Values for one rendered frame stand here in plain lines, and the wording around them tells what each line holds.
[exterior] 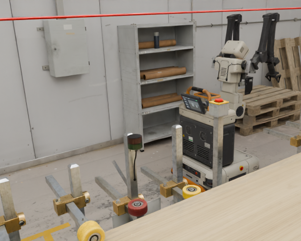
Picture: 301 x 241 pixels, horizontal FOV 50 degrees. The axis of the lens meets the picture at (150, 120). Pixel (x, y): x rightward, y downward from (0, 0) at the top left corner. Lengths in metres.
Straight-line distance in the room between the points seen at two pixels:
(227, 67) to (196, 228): 2.12
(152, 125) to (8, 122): 1.92
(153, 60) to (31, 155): 1.99
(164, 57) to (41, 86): 1.72
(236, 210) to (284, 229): 0.18
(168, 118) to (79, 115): 1.39
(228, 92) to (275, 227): 2.11
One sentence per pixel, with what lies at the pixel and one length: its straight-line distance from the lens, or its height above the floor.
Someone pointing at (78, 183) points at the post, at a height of 1.02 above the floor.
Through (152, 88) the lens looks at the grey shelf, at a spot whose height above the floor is 0.68.
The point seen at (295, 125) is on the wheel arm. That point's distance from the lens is 2.55.
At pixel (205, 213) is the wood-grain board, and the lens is 1.31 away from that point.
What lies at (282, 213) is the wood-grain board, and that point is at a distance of 1.37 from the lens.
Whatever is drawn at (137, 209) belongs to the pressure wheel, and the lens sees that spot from 1.33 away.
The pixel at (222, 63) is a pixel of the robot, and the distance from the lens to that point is 3.18.
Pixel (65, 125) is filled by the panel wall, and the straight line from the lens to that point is 4.11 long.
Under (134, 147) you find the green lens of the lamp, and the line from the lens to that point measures 1.30.
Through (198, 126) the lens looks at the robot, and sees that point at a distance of 3.03.
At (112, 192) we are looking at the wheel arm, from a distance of 1.56.
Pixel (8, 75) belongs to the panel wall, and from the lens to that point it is 3.84.
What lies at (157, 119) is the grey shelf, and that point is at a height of 0.22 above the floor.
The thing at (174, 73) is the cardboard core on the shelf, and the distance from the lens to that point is 4.22.
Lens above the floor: 1.63
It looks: 18 degrees down
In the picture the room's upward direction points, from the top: 3 degrees counter-clockwise
